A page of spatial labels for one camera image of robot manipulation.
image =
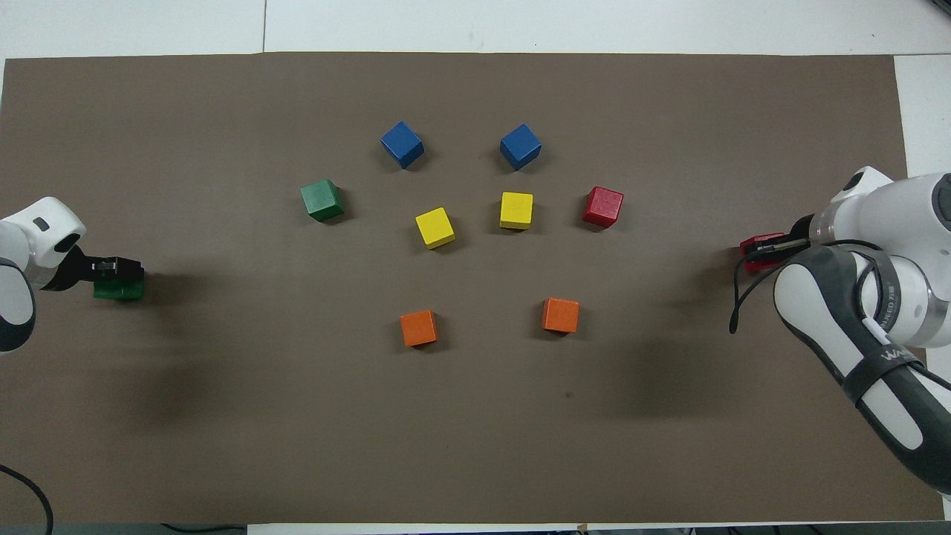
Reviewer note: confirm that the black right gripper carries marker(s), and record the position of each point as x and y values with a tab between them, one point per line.
802	236

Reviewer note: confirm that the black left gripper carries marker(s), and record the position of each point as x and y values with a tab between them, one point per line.
78	271

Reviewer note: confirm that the green wooden cube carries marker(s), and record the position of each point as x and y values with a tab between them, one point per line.
322	200
119	292

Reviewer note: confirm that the red wooden cube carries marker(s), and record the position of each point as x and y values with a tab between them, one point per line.
758	265
602	206

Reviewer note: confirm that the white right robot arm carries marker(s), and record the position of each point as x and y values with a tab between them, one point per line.
906	215

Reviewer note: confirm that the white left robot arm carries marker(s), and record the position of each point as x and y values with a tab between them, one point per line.
37	230

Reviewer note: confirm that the brown table mat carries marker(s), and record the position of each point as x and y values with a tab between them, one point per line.
223	148

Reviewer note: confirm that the orange wooden cube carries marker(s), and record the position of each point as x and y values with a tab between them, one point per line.
561	315
418	328

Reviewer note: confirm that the yellow wooden cube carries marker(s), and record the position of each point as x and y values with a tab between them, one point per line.
516	210
435	227

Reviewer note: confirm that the blue wooden cube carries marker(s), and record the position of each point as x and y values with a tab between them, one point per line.
402	144
520	146

